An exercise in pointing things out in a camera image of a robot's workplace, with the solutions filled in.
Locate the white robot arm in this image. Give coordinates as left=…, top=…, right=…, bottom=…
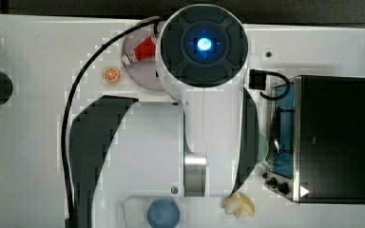
left=68, top=4, right=259, bottom=228

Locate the grey round plate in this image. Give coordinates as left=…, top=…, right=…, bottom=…
left=122, top=25, right=164, bottom=91

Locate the orange slice toy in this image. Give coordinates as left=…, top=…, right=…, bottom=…
left=103, top=67, right=121, bottom=84

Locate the peeled banana toy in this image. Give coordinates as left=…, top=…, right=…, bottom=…
left=222, top=191, right=256, bottom=219

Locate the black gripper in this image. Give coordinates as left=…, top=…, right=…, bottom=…
left=249, top=69, right=266, bottom=90

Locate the red ketchup bottle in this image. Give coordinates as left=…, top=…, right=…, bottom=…
left=122, top=34, right=158, bottom=65

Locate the green cup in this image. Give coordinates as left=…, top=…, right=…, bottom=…
left=257, top=134, right=269, bottom=165

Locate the blue bowl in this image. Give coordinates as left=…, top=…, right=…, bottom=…
left=146, top=198, right=181, bottom=228

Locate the black toaster oven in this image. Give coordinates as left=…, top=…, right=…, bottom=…
left=263, top=75, right=365, bottom=204

